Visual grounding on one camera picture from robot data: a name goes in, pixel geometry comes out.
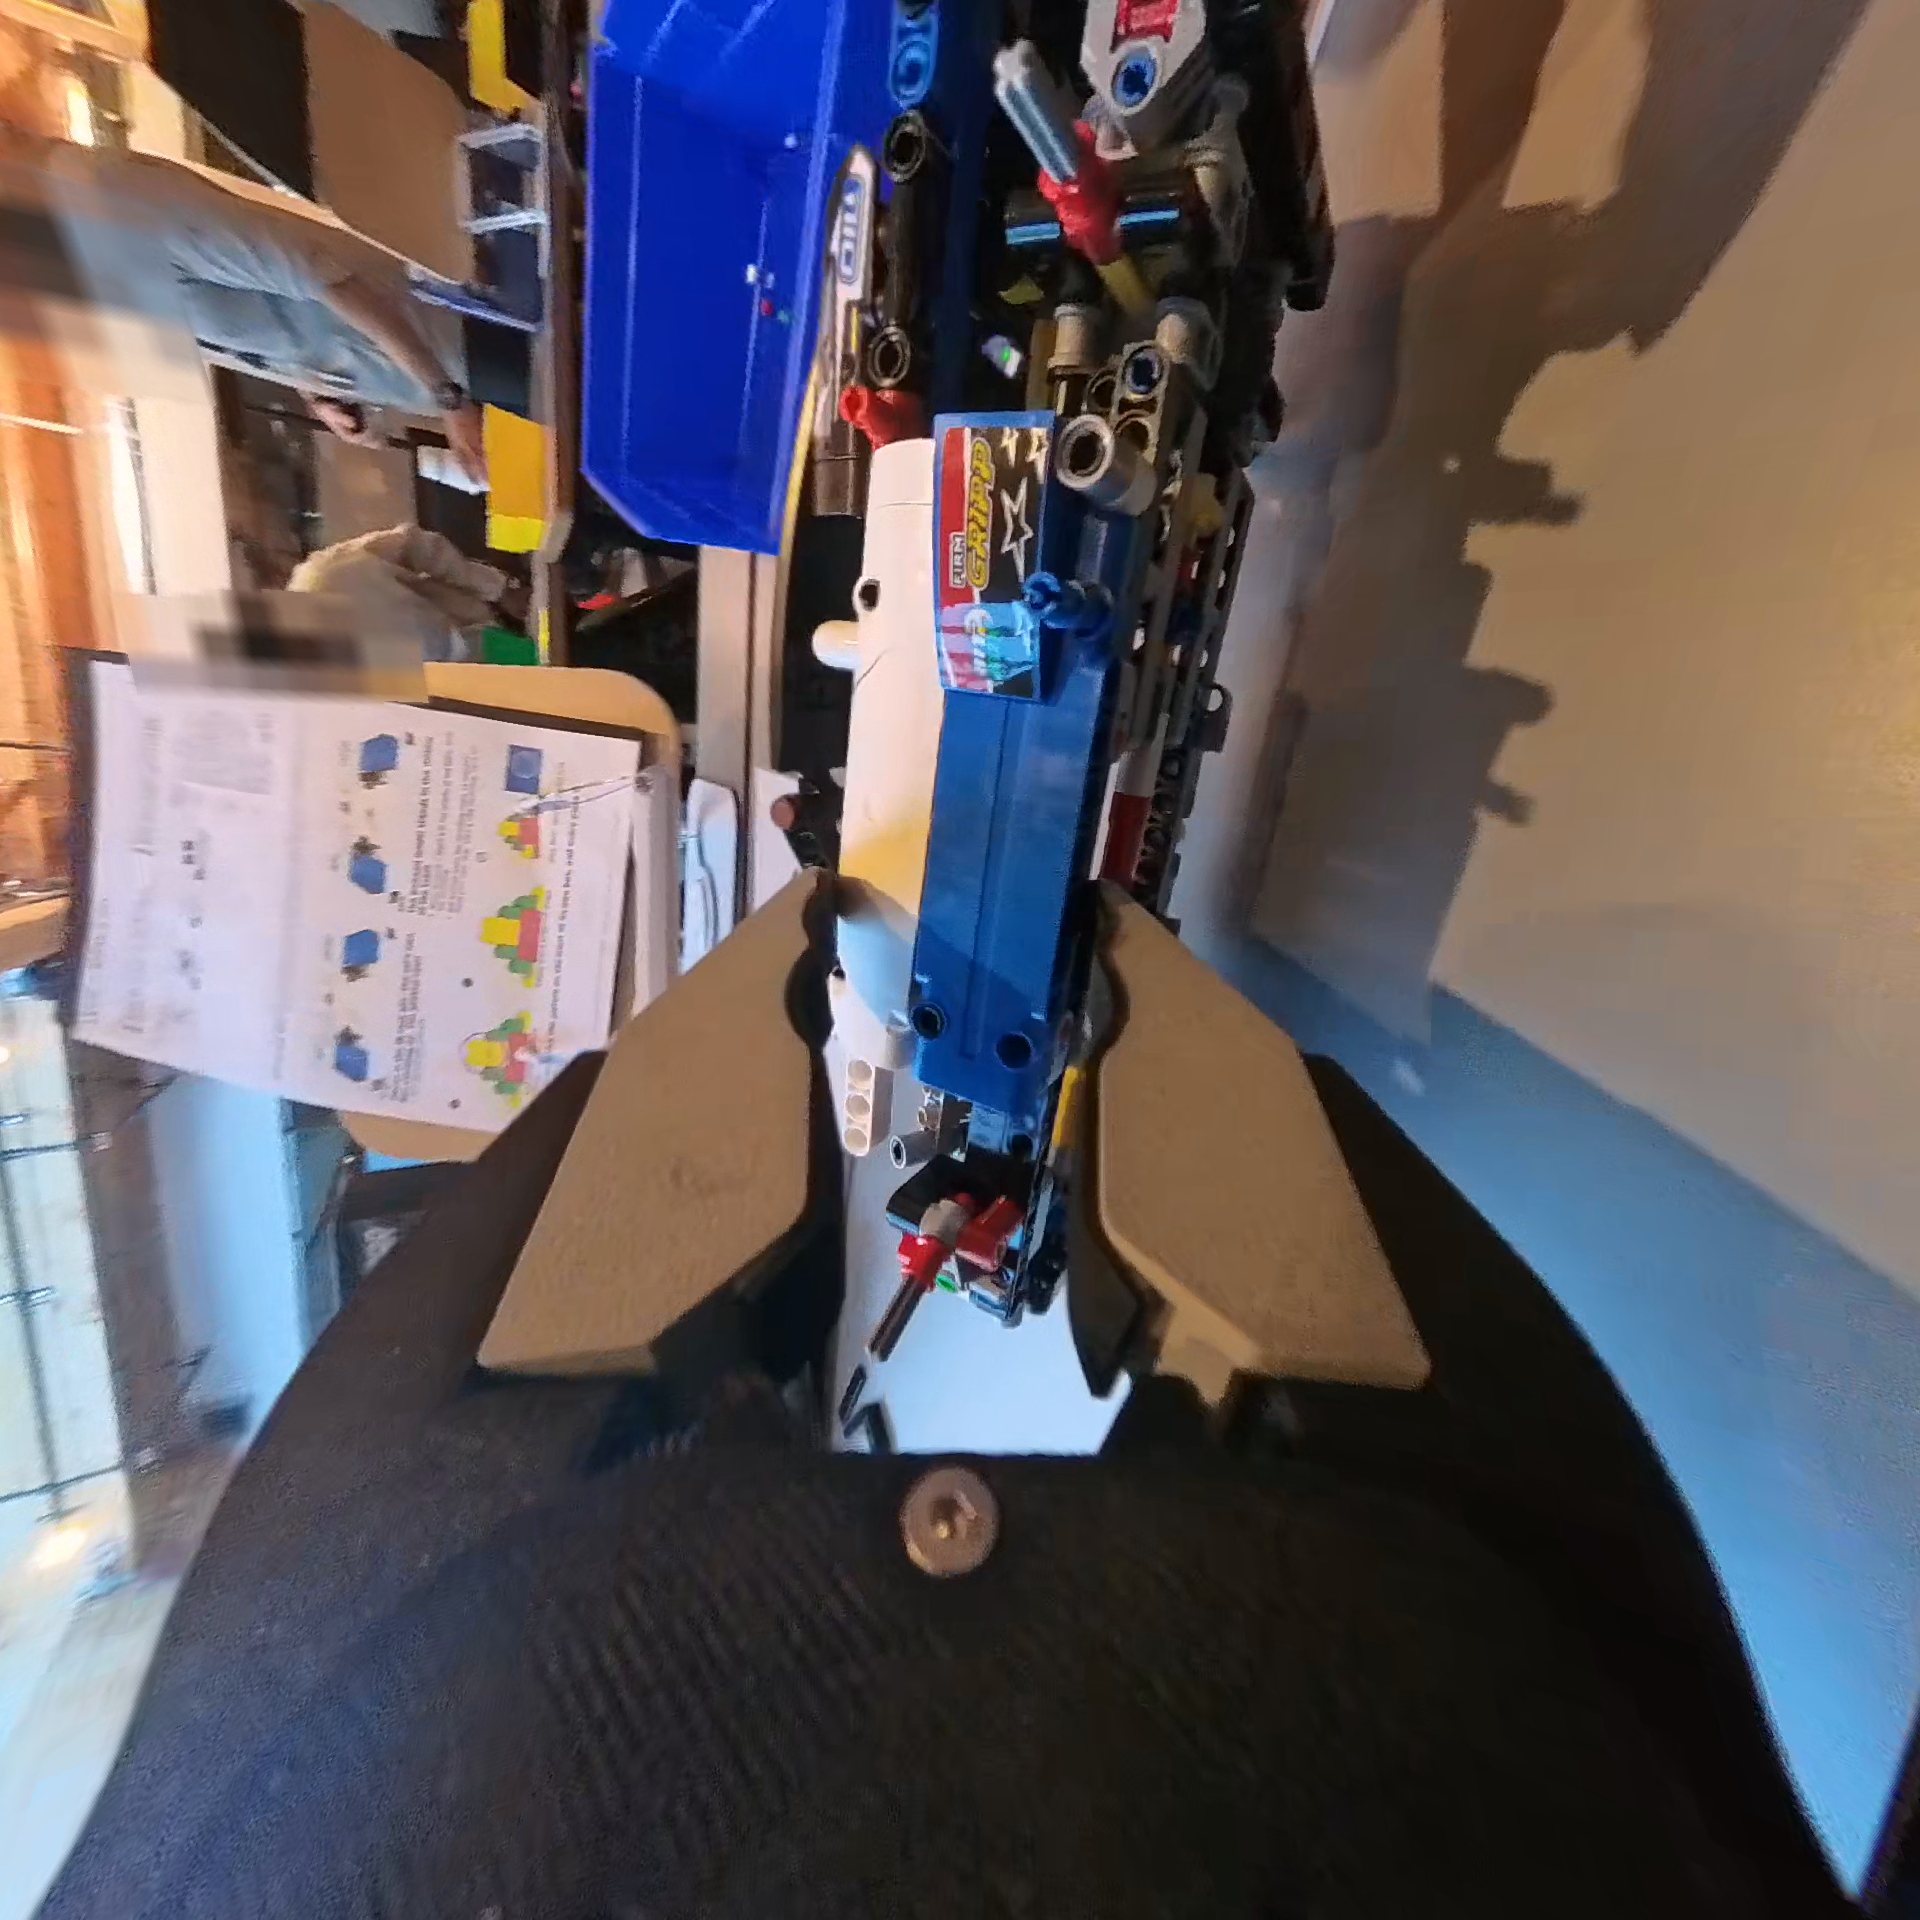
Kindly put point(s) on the blue storage bin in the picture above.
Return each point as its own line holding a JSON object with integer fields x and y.
{"x": 706, "y": 299}

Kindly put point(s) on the toy brick car model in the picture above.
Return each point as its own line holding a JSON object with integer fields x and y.
{"x": 1004, "y": 842}

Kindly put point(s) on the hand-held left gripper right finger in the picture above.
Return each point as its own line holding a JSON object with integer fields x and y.
{"x": 1263, "y": 1200}

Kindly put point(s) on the printed instruction sheet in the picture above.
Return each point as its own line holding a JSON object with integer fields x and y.
{"x": 297, "y": 898}

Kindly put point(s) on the black folding panel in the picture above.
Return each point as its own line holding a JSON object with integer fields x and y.
{"x": 228, "y": 89}

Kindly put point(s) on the small green object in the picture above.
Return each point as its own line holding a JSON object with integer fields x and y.
{"x": 512, "y": 645}

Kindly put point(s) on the brown cardboard panel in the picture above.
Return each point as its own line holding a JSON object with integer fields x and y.
{"x": 380, "y": 149}

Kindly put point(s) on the clear acrylic sign holder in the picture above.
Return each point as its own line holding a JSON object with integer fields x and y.
{"x": 499, "y": 228}

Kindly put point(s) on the yellow storage bin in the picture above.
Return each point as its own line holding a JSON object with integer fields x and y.
{"x": 520, "y": 479}
{"x": 499, "y": 51}

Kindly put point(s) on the grey desk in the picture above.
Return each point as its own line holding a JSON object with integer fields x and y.
{"x": 1649, "y": 749}

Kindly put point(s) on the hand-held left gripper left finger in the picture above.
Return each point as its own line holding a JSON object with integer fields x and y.
{"x": 662, "y": 1184}

